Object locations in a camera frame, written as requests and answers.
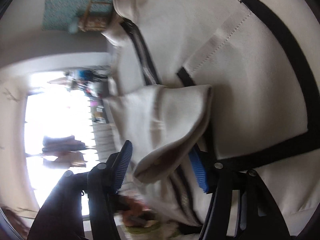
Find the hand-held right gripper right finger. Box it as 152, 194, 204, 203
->
188, 146, 292, 240

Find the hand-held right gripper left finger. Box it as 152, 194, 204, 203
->
27, 140, 133, 240

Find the beige jacket with black trim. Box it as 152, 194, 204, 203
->
101, 0, 320, 232

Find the metal balcony railing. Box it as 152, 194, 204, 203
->
87, 100, 113, 163

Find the hanging pink garment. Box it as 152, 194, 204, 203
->
41, 135, 87, 169

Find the pile of bags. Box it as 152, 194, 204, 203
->
64, 69, 110, 98

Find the patterned cardboard box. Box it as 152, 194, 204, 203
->
79, 14, 107, 30

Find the wooden chair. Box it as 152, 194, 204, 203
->
77, 0, 113, 32

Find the teal floral wall cloth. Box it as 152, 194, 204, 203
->
42, 0, 130, 32

